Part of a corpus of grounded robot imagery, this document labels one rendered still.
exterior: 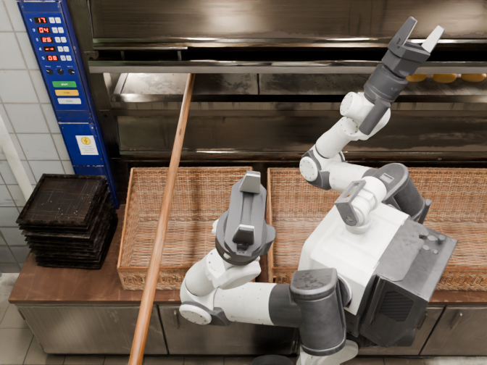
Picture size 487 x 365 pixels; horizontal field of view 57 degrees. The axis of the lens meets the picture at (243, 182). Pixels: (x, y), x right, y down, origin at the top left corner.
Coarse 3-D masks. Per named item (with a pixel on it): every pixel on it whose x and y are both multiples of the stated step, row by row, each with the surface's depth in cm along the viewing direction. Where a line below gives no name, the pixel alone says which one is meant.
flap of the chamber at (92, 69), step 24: (96, 72) 159; (120, 72) 159; (144, 72) 159; (168, 72) 159; (192, 72) 159; (216, 72) 159; (240, 72) 159; (264, 72) 159; (288, 72) 159; (312, 72) 159; (336, 72) 159; (360, 72) 159; (432, 72) 159; (456, 72) 159; (480, 72) 159
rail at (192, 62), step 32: (96, 64) 158; (128, 64) 158; (160, 64) 157; (192, 64) 157; (224, 64) 157; (256, 64) 157; (288, 64) 157; (320, 64) 157; (352, 64) 157; (448, 64) 157; (480, 64) 157
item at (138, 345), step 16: (192, 80) 192; (176, 144) 160; (176, 160) 154; (176, 176) 150; (160, 224) 132; (160, 240) 128; (160, 256) 125; (144, 288) 117; (144, 304) 113; (144, 320) 110; (144, 336) 107
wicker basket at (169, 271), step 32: (128, 192) 197; (160, 192) 210; (192, 192) 210; (224, 192) 211; (128, 224) 196; (192, 224) 214; (128, 256) 195; (192, 256) 200; (128, 288) 188; (160, 288) 188
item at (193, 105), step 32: (128, 96) 187; (160, 96) 187; (192, 96) 187; (224, 96) 187; (256, 96) 187; (288, 96) 187; (320, 96) 187; (416, 96) 187; (448, 96) 187; (480, 96) 187
